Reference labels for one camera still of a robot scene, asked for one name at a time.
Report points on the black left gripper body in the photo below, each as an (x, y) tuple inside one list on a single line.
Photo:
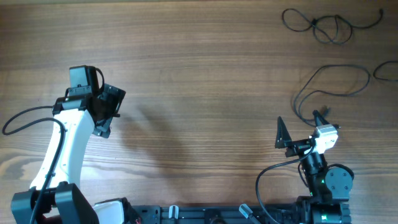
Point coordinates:
[(111, 99)]

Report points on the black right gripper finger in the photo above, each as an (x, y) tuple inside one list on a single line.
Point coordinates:
[(282, 139), (319, 119)]

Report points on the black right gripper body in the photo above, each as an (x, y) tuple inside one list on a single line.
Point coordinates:
[(298, 148)]

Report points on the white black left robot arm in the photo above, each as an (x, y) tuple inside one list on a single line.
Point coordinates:
[(54, 196)]

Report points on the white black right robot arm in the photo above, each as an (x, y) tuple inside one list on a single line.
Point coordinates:
[(329, 185)]

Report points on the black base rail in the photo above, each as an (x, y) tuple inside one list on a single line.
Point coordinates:
[(274, 213)]

